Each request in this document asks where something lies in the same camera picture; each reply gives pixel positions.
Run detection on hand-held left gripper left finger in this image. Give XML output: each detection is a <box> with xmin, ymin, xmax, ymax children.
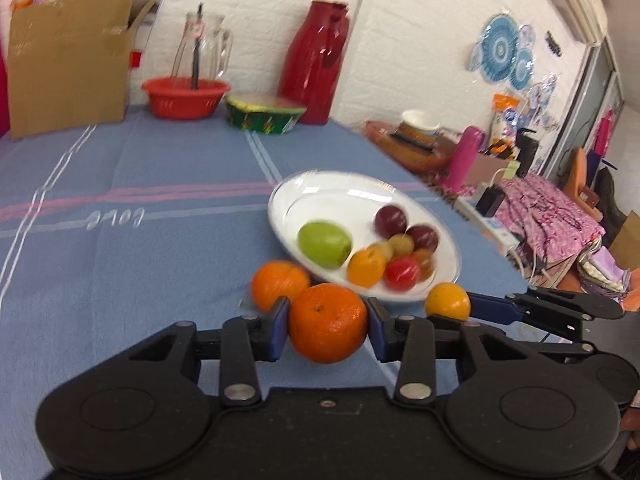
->
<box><xmin>107</xmin><ymin>296</ymin><xmax>292</xmax><ymax>408</ymax></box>

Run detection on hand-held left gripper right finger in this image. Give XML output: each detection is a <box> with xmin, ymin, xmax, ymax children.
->
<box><xmin>366</xmin><ymin>297</ymin><xmax>556</xmax><ymax>407</ymax></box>

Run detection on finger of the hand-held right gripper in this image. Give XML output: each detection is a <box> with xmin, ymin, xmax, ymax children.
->
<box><xmin>466</xmin><ymin>289</ymin><xmax>627</xmax><ymax>326</ymax></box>
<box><xmin>520</xmin><ymin>322</ymin><xmax>598</xmax><ymax>359</ymax></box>

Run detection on large orange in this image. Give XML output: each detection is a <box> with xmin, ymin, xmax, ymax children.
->
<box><xmin>250</xmin><ymin>260</ymin><xmax>312</xmax><ymax>313</ymax></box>
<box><xmin>289</xmin><ymin>283</ymin><xmax>369</xmax><ymax>364</ymax></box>

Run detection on small yellow-orange tangerine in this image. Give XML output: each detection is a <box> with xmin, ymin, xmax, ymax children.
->
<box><xmin>347</xmin><ymin>248</ymin><xmax>387</xmax><ymax>289</ymax></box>
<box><xmin>425</xmin><ymin>282</ymin><xmax>471</xmax><ymax>322</ymax></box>

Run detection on bright red small fruit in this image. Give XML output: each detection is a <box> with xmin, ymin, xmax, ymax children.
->
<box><xmin>384</xmin><ymin>256</ymin><xmax>421</xmax><ymax>291</ymax></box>

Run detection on reddish-brown small fruit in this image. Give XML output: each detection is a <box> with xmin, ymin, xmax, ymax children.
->
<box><xmin>412</xmin><ymin>248</ymin><xmax>437</xmax><ymax>281</ymax></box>

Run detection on green mango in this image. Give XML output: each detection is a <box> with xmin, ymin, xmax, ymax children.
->
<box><xmin>297</xmin><ymin>220</ymin><xmax>353</xmax><ymax>269</ymax></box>

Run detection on dark red plum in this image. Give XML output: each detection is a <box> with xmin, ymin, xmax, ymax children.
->
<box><xmin>374</xmin><ymin>204</ymin><xmax>408</xmax><ymax>239</ymax></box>
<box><xmin>405</xmin><ymin>225</ymin><xmax>440</xmax><ymax>256</ymax></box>

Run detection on white plate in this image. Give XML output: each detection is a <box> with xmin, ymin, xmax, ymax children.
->
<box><xmin>267</xmin><ymin>170</ymin><xmax>462</xmax><ymax>303</ymax></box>

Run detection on person's right hand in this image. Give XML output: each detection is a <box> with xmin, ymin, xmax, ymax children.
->
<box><xmin>620</xmin><ymin>402</ymin><xmax>640</xmax><ymax>453</ymax></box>

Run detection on white power strip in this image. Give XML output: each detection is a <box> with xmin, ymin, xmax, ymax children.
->
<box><xmin>456</xmin><ymin>195</ymin><xmax>521</xmax><ymax>257</ymax></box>

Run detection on pile of clothes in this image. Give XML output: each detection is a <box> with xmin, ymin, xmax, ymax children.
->
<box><xmin>575</xmin><ymin>244</ymin><xmax>640</xmax><ymax>307</ymax></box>

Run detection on black charger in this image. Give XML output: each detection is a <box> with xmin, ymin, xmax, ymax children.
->
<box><xmin>475</xmin><ymin>185</ymin><xmax>506</xmax><ymax>217</ymax></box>

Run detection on pink patterned cloth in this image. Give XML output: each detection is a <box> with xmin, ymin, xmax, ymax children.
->
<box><xmin>430</xmin><ymin>170</ymin><xmax>607</xmax><ymax>282</ymax></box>

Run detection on beige small box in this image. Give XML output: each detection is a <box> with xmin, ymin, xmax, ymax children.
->
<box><xmin>475</xmin><ymin>152</ymin><xmax>521</xmax><ymax>182</ymax></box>

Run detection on black garment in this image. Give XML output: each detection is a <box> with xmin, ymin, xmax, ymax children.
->
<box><xmin>595</xmin><ymin>167</ymin><xmax>627</xmax><ymax>232</ymax></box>

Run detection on pink bottle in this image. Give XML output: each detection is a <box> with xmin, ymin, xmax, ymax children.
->
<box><xmin>446</xmin><ymin>126</ymin><xmax>486</xmax><ymax>194</ymax></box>

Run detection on blue striped tablecloth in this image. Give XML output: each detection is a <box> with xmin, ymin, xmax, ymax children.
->
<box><xmin>0</xmin><ymin>105</ymin><xmax>531</xmax><ymax>480</ymax></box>

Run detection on black pump bottle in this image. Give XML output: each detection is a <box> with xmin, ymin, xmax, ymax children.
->
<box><xmin>517</xmin><ymin>127</ymin><xmax>540</xmax><ymax>179</ymax></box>

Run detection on orange chair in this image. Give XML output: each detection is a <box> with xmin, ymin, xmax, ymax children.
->
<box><xmin>564</xmin><ymin>147</ymin><xmax>602</xmax><ymax>207</ymax></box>

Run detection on orange glass bowl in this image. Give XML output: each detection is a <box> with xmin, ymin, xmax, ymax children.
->
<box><xmin>364</xmin><ymin>120</ymin><xmax>454</xmax><ymax>174</ymax></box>

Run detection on patterned bowl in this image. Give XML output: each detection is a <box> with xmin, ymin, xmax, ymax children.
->
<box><xmin>395</xmin><ymin>127</ymin><xmax>441</xmax><ymax>149</ymax></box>

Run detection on orange and white snack packet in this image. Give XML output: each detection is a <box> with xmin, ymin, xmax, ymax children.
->
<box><xmin>490</xmin><ymin>94</ymin><xmax>524</xmax><ymax>154</ymax></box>

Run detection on white small bowl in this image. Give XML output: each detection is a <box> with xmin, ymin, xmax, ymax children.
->
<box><xmin>401</xmin><ymin>110</ymin><xmax>442</xmax><ymax>136</ymax></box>

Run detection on green instant noodle bowl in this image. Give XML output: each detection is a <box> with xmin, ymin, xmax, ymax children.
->
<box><xmin>224</xmin><ymin>92</ymin><xmax>307</xmax><ymax>135</ymax></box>

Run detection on medium blue paper fan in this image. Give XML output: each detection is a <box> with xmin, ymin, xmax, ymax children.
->
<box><xmin>509</xmin><ymin>47</ymin><xmax>534</xmax><ymax>92</ymax></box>

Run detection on red plastic basket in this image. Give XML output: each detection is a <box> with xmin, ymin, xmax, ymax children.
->
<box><xmin>141</xmin><ymin>77</ymin><xmax>232</xmax><ymax>121</ymax></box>

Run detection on large blue paper fan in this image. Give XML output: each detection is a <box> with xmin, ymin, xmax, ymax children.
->
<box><xmin>470</xmin><ymin>14</ymin><xmax>521</xmax><ymax>84</ymax></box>

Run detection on red thermos jug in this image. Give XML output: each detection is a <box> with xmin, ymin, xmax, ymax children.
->
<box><xmin>278</xmin><ymin>0</ymin><xmax>351</xmax><ymax>126</ymax></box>

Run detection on glass pitcher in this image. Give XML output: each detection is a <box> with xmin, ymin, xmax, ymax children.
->
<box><xmin>171</xmin><ymin>12</ymin><xmax>234</xmax><ymax>84</ymax></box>

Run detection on black stirring stick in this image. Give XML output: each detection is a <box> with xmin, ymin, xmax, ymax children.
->
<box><xmin>191</xmin><ymin>2</ymin><xmax>205</xmax><ymax>89</ymax></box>

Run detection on cardboard box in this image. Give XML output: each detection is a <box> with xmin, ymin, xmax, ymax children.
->
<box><xmin>7</xmin><ymin>0</ymin><xmax>157</xmax><ymax>141</ymax></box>

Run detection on pink tote bag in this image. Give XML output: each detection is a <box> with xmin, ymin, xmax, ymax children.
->
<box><xmin>0</xmin><ymin>55</ymin><xmax>11</xmax><ymax>139</ymax></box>

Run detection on white cable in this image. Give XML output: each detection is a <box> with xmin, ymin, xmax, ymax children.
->
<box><xmin>514</xmin><ymin>239</ymin><xmax>547</xmax><ymax>282</ymax></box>

